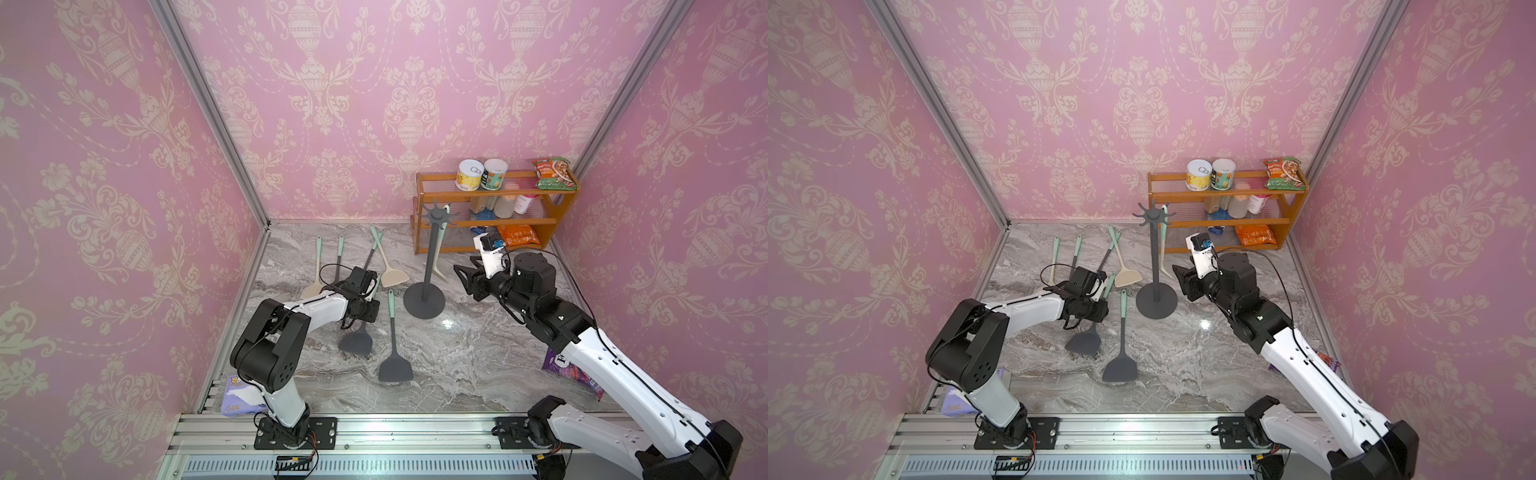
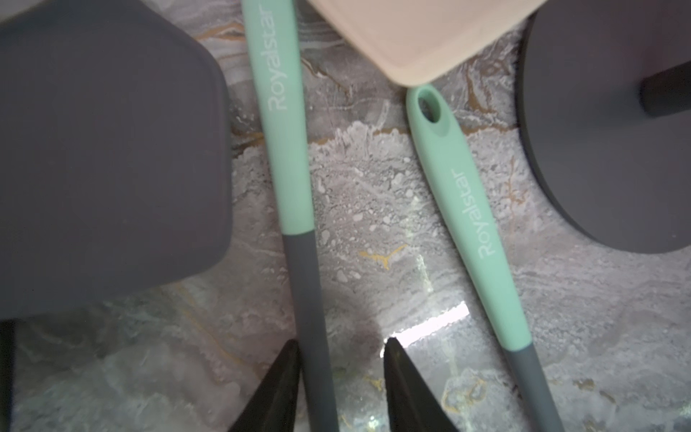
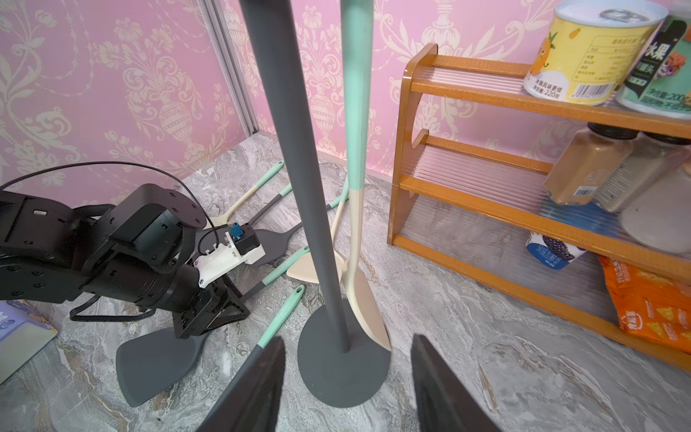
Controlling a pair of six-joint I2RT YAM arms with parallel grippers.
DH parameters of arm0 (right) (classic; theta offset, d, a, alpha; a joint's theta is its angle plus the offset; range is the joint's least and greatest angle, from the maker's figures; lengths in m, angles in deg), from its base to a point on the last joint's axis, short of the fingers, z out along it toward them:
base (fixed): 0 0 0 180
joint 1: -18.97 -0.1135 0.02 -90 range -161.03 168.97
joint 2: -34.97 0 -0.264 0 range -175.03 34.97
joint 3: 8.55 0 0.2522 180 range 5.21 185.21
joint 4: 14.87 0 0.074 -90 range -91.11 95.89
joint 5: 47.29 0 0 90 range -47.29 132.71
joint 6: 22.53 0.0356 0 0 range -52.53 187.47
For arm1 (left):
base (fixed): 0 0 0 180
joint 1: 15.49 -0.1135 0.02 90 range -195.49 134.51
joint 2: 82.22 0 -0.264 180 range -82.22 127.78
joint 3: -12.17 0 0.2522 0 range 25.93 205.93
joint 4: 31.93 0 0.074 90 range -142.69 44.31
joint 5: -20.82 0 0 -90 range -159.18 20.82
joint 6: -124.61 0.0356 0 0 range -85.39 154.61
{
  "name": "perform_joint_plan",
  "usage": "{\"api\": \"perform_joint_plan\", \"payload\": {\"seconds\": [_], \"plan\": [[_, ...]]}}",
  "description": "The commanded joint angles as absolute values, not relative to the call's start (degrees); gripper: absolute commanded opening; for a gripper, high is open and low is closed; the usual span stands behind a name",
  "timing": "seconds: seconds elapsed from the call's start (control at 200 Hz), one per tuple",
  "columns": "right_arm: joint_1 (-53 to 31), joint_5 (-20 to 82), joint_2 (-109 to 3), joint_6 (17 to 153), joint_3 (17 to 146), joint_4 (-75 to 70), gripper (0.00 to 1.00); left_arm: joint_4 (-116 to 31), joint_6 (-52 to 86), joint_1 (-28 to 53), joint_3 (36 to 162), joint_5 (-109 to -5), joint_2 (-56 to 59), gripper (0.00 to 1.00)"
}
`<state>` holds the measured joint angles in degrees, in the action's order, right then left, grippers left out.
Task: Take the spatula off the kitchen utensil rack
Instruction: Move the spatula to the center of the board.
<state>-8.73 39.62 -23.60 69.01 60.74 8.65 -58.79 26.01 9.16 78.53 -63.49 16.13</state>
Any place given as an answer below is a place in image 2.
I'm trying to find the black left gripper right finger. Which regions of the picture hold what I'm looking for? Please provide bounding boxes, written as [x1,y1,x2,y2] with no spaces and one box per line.
[383,338,457,432]

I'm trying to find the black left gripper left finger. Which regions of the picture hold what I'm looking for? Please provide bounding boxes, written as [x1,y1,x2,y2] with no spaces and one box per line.
[228,339,302,432]

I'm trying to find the mint grey solid spatula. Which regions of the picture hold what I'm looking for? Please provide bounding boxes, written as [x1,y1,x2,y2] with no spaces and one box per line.
[406,85,564,431]

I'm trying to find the mint grey slotted turner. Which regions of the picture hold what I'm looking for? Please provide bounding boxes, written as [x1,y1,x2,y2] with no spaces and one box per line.
[0,0,234,322]

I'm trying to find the beige long-handled spatula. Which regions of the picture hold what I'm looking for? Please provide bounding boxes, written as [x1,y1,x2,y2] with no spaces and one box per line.
[311,0,545,87]

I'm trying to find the mint grey ladle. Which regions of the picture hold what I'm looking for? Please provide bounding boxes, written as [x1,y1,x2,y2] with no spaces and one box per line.
[241,1,339,431]

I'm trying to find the grey utensil rack stand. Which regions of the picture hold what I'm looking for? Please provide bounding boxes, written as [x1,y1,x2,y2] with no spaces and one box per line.
[516,1,690,254]

